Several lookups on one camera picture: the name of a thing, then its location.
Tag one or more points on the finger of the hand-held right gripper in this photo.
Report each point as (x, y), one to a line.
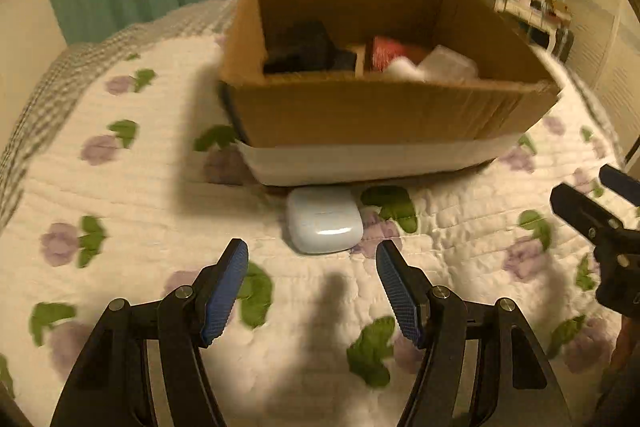
(582, 212)
(620, 184)

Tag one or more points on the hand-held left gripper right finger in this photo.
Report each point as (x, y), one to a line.
(400, 297)

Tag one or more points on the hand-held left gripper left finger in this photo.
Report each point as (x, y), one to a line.
(225, 297)

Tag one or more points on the light blue earbuds case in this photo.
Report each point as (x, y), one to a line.
(322, 219)

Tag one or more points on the cardboard box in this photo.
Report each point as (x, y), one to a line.
(375, 112)

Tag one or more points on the large white charger block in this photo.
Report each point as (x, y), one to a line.
(450, 64)

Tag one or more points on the small white charger plug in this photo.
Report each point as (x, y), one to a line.
(404, 69)

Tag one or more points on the grey power bank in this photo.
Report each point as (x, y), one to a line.
(297, 47)

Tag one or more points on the person's right forearm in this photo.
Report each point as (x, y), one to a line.
(622, 357)

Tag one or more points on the white floral quilt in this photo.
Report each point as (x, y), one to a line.
(150, 207)

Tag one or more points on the white louvred wardrobe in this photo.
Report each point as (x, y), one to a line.
(605, 57)

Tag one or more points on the dark suitcase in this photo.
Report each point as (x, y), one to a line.
(564, 43)

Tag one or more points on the white dressing table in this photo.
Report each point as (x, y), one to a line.
(535, 12)

